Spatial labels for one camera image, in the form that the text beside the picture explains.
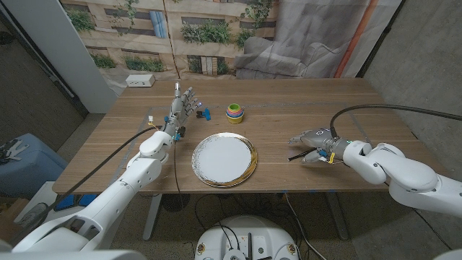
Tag white plate with gold rim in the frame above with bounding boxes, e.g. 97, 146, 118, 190
191, 131, 258, 189

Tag black makeup brush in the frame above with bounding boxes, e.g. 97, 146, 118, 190
287, 148, 315, 163

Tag blue storage bin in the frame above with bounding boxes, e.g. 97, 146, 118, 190
0, 132, 69, 199

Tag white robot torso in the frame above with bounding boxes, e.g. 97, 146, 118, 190
193, 214, 300, 260

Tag white power strip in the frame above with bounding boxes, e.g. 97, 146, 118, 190
125, 74, 156, 88

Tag grey floor cable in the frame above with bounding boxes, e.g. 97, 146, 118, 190
284, 193, 328, 260

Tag grey metal tool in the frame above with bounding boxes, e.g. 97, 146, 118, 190
0, 139, 30, 165

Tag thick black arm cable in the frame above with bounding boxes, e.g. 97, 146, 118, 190
328, 103, 462, 140
9, 125, 163, 246

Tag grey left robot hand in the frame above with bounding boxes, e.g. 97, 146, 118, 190
162, 82, 201, 140

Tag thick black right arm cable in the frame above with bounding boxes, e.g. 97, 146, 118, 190
328, 103, 462, 140

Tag black round base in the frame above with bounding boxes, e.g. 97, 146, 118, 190
161, 194, 191, 213

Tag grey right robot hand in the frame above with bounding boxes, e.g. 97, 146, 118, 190
288, 128, 348, 165

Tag printed backdrop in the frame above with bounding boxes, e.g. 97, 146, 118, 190
59, 0, 404, 97

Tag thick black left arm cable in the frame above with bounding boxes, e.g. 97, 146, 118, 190
9, 125, 163, 246

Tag blue plastic object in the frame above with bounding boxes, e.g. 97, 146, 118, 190
53, 194, 98, 212

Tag black backdrop stand pole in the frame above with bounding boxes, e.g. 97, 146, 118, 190
355, 0, 408, 79

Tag stacked colourful toy cups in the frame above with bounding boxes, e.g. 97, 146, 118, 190
225, 103, 245, 125

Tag white box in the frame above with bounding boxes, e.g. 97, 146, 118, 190
14, 180, 61, 227

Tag white table leg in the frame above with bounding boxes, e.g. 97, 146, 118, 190
142, 194, 163, 242

